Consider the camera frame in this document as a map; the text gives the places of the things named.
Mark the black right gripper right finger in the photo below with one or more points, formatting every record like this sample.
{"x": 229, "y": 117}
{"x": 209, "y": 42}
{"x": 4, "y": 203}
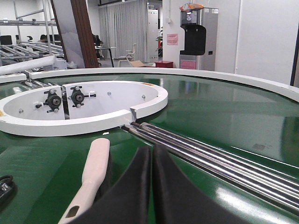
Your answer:
{"x": 178, "y": 201}

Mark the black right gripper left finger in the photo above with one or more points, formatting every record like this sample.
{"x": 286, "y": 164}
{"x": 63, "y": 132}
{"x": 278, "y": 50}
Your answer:
{"x": 127, "y": 202}

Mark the pink hand broom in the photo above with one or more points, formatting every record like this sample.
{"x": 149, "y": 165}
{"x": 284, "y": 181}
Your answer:
{"x": 93, "y": 175}

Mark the white outer conveyor rim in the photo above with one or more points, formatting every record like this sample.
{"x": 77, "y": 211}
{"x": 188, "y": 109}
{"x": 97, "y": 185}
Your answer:
{"x": 279, "y": 88}

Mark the chrome roller bars right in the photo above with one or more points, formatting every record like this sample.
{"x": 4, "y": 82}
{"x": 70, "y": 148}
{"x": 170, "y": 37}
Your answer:
{"x": 262, "y": 181}

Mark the chrome roller bars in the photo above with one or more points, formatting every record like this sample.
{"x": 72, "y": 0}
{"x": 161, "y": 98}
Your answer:
{"x": 34, "y": 84}
{"x": 262, "y": 181}

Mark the red box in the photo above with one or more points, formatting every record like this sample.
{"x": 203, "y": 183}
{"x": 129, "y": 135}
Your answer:
{"x": 163, "y": 64}

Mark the white office chair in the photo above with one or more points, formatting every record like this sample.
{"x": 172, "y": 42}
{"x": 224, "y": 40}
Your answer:
{"x": 128, "y": 57}

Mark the chrome roller bars left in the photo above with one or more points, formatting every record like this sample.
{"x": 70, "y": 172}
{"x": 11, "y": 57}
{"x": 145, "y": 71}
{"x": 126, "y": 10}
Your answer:
{"x": 34, "y": 84}

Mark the black desk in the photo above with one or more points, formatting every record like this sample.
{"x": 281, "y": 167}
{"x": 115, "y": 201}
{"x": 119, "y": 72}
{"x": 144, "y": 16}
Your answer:
{"x": 104, "y": 55}

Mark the white foam tube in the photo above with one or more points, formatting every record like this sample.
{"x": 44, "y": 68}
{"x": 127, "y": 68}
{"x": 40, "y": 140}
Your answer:
{"x": 21, "y": 66}

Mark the silver water dispenser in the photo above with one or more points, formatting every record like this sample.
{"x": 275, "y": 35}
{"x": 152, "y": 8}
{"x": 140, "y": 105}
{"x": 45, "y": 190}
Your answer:
{"x": 200, "y": 29}

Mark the white curtain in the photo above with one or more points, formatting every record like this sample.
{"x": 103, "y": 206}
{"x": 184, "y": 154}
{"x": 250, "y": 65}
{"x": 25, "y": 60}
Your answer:
{"x": 122, "y": 24}

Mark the metal roller rack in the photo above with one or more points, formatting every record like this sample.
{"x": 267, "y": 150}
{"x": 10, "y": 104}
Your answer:
{"x": 28, "y": 30}

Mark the white cabinet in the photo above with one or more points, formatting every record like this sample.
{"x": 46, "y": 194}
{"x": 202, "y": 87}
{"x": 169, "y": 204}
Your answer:
{"x": 152, "y": 34}

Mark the brown wooden pillar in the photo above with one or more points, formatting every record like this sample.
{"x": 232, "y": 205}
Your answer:
{"x": 85, "y": 36}

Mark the black right bearing mount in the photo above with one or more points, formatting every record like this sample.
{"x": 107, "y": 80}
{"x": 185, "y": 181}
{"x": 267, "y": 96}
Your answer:
{"x": 78, "y": 97}

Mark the black bearing mount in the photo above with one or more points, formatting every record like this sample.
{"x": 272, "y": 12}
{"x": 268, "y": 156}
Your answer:
{"x": 53, "y": 101}
{"x": 78, "y": 97}

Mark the black left bearing mount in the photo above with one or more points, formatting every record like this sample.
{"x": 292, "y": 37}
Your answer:
{"x": 53, "y": 101}

